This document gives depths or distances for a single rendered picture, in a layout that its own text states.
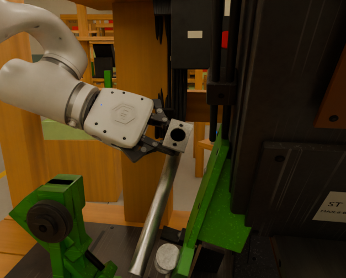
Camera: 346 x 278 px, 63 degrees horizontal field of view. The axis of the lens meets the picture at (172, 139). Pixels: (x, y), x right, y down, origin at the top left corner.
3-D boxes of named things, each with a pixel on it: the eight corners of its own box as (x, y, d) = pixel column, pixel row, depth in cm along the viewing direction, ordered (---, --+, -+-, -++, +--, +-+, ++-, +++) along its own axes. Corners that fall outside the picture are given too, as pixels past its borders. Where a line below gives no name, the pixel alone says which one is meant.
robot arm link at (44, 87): (91, 94, 57) (70, 133, 53) (30, 72, 57) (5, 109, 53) (85, 69, 49) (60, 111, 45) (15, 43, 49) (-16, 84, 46)
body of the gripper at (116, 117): (70, 122, 46) (136, 145, 45) (97, 74, 50) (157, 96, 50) (78, 140, 52) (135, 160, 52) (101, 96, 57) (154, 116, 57)
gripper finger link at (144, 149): (139, 149, 48) (176, 162, 48) (145, 133, 49) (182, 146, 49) (138, 155, 51) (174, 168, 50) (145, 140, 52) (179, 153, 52)
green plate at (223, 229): (230, 285, 42) (283, 162, 36) (178, 267, 43) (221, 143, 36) (228, 237, 53) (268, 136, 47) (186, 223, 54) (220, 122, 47)
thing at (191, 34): (251, 70, 58) (257, -11, 54) (170, 69, 61) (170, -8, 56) (246, 67, 70) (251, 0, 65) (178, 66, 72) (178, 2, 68)
